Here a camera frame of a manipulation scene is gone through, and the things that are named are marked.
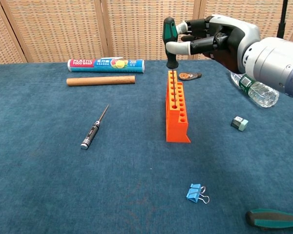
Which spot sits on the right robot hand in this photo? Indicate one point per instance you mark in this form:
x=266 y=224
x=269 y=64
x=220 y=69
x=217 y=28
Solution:
x=234 y=34

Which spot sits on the woven bamboo folding screen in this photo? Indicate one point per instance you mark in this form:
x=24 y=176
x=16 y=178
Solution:
x=136 y=29

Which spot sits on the orange tool holder block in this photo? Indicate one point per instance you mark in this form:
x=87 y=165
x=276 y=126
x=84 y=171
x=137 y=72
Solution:
x=174 y=126

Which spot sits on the wooden rolling pin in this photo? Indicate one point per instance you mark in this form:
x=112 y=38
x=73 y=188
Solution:
x=100 y=81

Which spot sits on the black orange tape measure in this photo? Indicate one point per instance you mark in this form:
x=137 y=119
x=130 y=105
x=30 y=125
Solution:
x=189 y=76

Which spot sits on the green black thin screwdriver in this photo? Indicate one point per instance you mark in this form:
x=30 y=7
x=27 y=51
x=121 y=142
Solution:
x=170 y=31

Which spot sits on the blue table cloth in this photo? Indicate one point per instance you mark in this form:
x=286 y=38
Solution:
x=124 y=175

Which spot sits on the teal-handled tool grip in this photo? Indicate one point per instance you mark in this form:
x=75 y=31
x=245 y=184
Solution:
x=271 y=219

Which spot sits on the black precision screwdriver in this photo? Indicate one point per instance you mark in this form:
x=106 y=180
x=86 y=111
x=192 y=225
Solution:
x=90 y=134

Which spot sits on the clear plastic water bottle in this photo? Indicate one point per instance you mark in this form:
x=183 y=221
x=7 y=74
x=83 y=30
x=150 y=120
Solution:
x=261 y=93

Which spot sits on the blue binder clip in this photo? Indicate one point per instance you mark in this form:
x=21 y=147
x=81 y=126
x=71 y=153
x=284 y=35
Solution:
x=193 y=193

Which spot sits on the plastic food wrap box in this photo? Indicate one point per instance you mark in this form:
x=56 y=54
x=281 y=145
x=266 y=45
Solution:
x=105 y=65

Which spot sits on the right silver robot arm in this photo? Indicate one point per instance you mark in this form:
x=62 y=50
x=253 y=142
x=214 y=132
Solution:
x=276 y=63

